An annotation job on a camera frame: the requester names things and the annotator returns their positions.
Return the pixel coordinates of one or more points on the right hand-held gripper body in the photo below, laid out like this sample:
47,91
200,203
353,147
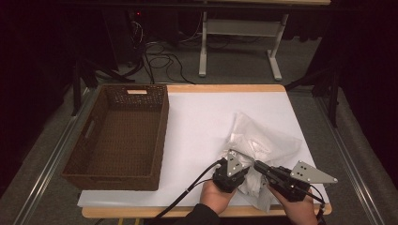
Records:
294,187

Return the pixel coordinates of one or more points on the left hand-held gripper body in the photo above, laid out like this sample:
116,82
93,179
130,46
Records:
228,179

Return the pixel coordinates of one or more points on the white garment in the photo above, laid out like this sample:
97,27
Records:
252,186

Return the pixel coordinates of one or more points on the clear plastic zip bag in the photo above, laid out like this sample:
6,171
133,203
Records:
269,143

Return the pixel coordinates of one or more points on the brown woven basket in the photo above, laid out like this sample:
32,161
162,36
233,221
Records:
125,137

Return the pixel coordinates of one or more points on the person's left hand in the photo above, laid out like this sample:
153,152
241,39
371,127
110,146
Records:
216,197

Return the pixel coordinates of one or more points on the person's right hand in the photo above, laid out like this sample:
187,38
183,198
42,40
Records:
297,212

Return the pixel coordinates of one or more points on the white table cover sheet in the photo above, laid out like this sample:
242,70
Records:
194,131

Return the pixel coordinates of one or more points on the black metal stand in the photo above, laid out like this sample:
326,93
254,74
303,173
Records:
76,81
334,93

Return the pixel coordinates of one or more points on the metal floor rail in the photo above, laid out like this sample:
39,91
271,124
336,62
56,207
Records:
350,162
47,162

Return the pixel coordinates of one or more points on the white desk frame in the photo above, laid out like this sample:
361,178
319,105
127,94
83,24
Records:
241,27

